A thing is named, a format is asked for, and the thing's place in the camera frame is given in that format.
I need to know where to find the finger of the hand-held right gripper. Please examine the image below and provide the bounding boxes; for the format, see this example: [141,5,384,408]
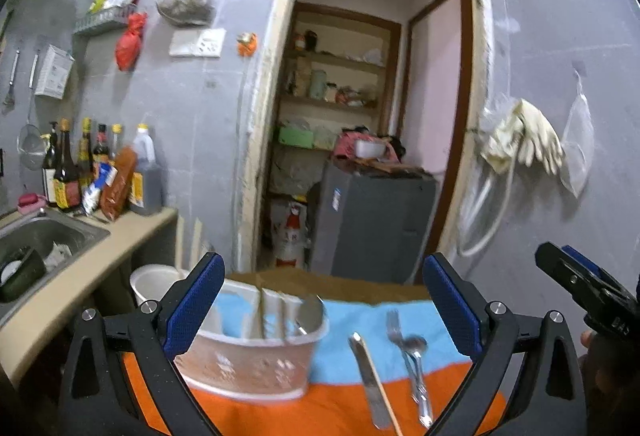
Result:
[535,242,608,311]
[561,245,640,301]

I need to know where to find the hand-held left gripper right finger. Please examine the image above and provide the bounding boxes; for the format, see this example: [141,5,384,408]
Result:
[422,252,586,436]

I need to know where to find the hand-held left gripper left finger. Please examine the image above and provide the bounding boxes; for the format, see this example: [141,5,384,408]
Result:
[59,252,226,436]

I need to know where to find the steel fork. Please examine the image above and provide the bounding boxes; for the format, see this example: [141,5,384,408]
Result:
[386,310,426,407]

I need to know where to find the white plastic utensil holder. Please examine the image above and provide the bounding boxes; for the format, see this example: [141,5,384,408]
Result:
[129,263,331,402]

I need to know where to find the steel table knife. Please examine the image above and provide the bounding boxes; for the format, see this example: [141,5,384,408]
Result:
[348,332,392,430]

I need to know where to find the person's right hand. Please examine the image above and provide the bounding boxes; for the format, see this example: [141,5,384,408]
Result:
[581,331,640,417]

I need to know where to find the beige kitchen counter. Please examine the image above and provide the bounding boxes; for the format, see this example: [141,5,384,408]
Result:
[0,207,179,377]

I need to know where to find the striped blue orange brown cloth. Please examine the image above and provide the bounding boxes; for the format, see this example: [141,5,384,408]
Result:
[122,268,508,436]

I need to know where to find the grey cabinet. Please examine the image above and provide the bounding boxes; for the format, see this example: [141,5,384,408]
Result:
[306,159,438,285]

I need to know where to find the red white bag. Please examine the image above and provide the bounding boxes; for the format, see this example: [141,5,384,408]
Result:
[272,201,307,269]

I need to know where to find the large dark liquid jug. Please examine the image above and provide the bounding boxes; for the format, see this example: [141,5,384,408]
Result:
[129,123,164,217]

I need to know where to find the cream rubber glove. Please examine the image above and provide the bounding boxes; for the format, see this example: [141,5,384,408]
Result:
[482,108,526,174]
[515,98,565,177]

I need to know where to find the orange brown packet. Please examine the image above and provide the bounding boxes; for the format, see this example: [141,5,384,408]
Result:
[100,146,138,223]

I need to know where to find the wooden cutting board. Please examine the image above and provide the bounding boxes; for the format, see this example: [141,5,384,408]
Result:
[350,157,433,179]

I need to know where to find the steel sink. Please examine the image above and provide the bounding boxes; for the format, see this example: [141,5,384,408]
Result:
[0,211,112,317]

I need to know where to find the blue white packet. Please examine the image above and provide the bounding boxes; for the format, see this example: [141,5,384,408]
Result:
[81,163,118,217]

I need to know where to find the clear bag on pipe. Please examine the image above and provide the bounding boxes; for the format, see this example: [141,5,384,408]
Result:
[479,96,516,131]

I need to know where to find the dark round pot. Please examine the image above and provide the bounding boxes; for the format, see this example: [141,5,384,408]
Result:
[0,247,47,304]

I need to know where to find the red cap soy bottle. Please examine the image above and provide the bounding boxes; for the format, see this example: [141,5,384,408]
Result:
[92,124,111,164]

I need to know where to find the yellow cap sauce bottle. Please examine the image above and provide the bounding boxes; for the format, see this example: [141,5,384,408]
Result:
[76,117,95,189]

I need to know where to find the pink cloth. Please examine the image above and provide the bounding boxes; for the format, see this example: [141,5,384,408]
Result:
[332,131,401,163]

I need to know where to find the pink soap dish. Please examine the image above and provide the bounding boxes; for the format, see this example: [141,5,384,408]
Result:
[17,193,48,215]

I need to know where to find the green box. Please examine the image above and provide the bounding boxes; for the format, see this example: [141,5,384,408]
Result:
[278,126,315,149]

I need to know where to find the dark pump bottle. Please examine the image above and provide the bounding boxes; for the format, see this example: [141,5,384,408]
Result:
[42,122,61,204]

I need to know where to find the clear plastic bag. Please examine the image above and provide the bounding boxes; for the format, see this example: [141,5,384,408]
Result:
[314,123,337,151]

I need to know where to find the hanging metal strainer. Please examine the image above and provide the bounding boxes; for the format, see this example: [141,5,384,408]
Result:
[17,50,47,169]

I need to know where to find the pile of snack packets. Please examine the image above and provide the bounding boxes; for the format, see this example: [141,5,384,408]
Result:
[336,86,378,108]

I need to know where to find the brown paper bag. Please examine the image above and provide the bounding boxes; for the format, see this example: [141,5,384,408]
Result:
[292,57,312,97]

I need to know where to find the orange plug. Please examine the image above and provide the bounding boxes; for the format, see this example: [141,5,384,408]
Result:
[236,32,259,58]

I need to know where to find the red plastic bag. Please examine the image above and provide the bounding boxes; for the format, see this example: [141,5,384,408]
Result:
[115,12,149,71]

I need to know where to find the wooden shelf unit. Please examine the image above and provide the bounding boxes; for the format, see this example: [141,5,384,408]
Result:
[270,2,403,197]

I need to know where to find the hanging metal spatula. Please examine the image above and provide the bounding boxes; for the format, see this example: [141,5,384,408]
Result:
[2,48,21,114]

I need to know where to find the clear bag with dark contents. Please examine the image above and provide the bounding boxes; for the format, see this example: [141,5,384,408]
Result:
[155,0,217,26]

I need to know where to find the white hose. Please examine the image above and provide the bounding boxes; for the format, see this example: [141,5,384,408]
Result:
[457,161,516,259]

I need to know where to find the worn door frame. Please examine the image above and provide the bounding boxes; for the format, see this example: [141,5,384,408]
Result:
[232,0,493,277]

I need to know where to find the white wall switch socket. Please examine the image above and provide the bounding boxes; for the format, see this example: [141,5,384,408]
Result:
[169,28,227,59]

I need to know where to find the white wall box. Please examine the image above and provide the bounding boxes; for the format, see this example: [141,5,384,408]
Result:
[34,44,76,99]

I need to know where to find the metal wall rack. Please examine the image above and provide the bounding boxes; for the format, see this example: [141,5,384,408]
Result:
[74,4,138,36]

